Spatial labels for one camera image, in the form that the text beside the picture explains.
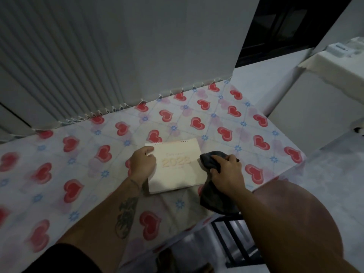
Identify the person's left hand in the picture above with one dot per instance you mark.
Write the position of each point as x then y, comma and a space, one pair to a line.
142, 164

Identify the person's right hand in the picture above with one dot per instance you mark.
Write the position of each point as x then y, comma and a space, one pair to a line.
230, 179

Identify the dark grey cloth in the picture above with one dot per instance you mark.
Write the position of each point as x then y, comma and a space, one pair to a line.
207, 162

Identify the cream spiral desk calendar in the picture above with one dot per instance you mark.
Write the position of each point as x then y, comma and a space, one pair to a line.
176, 179

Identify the person's left forearm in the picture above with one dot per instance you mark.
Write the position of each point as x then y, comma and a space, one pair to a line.
99, 224

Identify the person's right forearm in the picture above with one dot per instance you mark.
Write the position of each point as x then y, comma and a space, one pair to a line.
270, 224

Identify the person's black sleeve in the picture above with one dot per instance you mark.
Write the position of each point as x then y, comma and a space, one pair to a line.
62, 261

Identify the heart print cloth covered table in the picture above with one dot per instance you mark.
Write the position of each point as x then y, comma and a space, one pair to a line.
85, 139

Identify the brown round stool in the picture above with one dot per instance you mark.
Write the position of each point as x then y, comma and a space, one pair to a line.
298, 201

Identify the white cabinet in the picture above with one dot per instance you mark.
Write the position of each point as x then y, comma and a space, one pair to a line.
312, 110

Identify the grey vertical blinds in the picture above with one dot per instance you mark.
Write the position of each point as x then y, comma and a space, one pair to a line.
113, 53

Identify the black framed window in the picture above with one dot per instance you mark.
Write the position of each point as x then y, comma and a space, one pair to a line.
284, 22

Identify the small white box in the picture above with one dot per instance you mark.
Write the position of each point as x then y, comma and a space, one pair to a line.
338, 50

